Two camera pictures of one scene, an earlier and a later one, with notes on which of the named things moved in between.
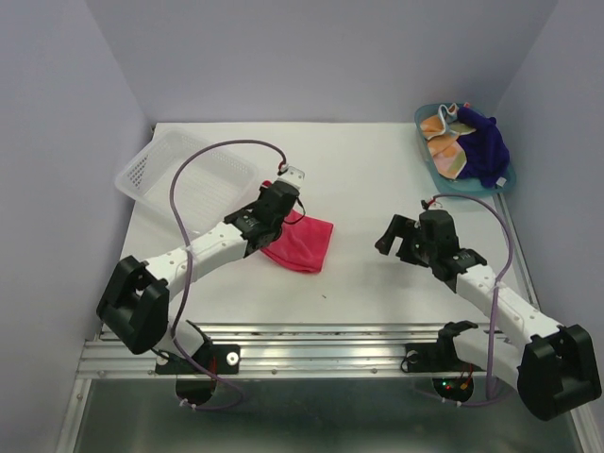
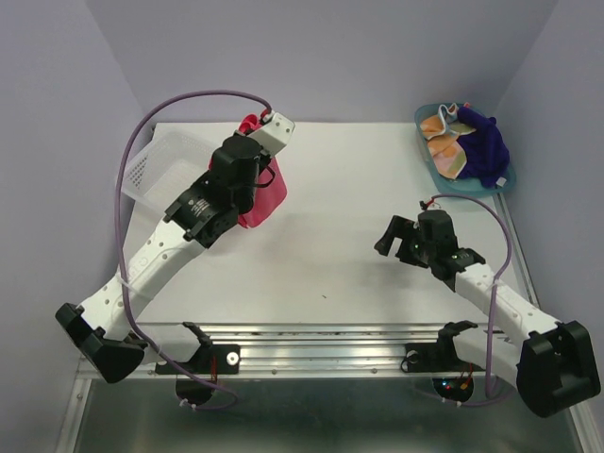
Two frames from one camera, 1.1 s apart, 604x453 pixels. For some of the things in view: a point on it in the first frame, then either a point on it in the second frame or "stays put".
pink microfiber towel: (302, 244) to (270, 191)
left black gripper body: (263, 188) to (247, 201)
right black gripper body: (414, 250) stays put
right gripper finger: (400, 226) stays put
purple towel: (487, 152) stays put
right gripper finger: (385, 243) stays put
